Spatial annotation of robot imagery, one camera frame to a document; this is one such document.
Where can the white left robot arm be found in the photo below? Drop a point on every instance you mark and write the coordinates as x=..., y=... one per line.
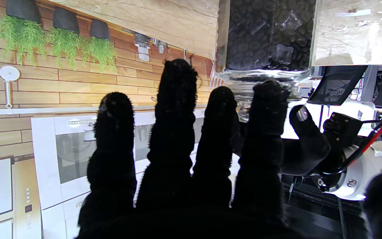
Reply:
x=370, y=169

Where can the glass jar with coffee beans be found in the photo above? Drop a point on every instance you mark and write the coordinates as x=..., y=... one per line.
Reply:
x=267, y=33

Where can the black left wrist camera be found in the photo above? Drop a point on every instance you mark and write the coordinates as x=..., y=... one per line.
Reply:
x=343, y=129

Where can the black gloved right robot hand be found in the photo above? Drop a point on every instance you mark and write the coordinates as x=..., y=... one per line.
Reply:
x=171, y=186

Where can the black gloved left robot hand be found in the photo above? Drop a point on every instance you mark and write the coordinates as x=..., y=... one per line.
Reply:
x=310, y=149

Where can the printed kitchen backdrop banner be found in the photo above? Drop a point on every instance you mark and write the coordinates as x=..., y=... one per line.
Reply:
x=61, y=99

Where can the black tilted monitor screen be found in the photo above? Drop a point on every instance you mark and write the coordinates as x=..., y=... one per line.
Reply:
x=337, y=84

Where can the domed glass jar lid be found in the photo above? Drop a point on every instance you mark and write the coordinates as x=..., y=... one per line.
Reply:
x=240, y=96

